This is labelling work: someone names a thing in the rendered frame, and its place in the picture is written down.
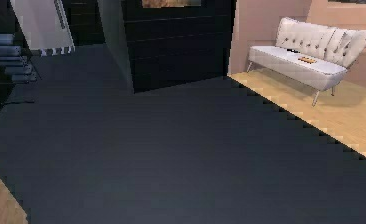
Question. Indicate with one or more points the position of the orange flat object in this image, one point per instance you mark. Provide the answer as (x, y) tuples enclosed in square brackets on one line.
[(307, 60)]

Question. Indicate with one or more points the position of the small black object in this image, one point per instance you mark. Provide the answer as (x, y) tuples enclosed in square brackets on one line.
[(292, 51)]

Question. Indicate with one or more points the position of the white tufted sofa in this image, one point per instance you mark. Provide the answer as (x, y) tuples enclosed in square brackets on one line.
[(296, 63)]

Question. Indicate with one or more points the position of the grey slatted shelf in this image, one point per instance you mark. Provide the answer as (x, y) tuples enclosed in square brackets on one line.
[(12, 56)]

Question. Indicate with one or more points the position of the brown framed picture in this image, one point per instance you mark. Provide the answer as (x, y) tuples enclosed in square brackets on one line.
[(171, 3)]

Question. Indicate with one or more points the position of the dark framed picture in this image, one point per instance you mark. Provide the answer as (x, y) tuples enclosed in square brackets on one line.
[(352, 1)]

